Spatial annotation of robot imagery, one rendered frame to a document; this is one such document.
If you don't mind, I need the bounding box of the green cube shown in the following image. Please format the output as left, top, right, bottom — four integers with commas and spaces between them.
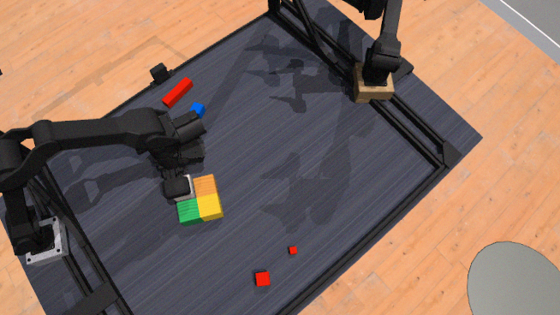
177, 198, 204, 227

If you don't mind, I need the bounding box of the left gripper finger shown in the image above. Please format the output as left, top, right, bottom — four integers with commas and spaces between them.
343, 0, 366, 14

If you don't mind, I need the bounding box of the blue cube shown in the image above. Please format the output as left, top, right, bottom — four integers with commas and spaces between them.
190, 102, 206, 119

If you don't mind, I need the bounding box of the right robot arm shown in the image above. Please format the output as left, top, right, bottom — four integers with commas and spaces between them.
0, 107, 206, 256

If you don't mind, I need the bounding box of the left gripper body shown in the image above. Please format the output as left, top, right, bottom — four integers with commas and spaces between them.
363, 0, 387, 21

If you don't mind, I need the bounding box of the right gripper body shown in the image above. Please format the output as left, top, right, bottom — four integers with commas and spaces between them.
152, 143, 191, 199

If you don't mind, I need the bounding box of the yellow cube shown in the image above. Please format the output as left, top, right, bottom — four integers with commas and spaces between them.
197, 193, 223, 222

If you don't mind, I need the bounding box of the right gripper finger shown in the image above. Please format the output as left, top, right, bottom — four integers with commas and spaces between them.
162, 164, 188, 179

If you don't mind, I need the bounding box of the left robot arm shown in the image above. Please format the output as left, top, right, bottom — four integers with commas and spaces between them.
361, 0, 402, 86

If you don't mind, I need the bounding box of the orange wooden cube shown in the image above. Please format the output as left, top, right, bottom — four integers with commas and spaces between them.
194, 174, 219, 198

